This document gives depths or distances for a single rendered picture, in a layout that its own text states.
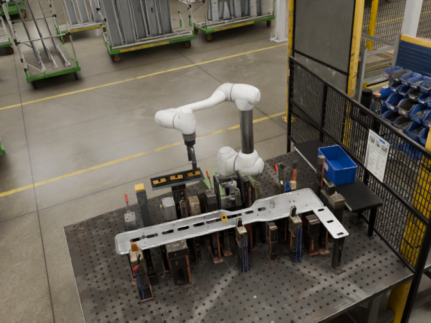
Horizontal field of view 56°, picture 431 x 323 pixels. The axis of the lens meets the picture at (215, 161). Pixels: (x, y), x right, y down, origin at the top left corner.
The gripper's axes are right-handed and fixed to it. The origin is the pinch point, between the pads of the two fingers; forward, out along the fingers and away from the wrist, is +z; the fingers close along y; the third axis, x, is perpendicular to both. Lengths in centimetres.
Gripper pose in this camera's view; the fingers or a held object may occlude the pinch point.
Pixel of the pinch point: (192, 164)
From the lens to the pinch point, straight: 278.6
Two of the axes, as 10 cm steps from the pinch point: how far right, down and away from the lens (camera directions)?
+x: 9.6, -2.0, 1.9
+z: 0.7, 8.4, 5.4
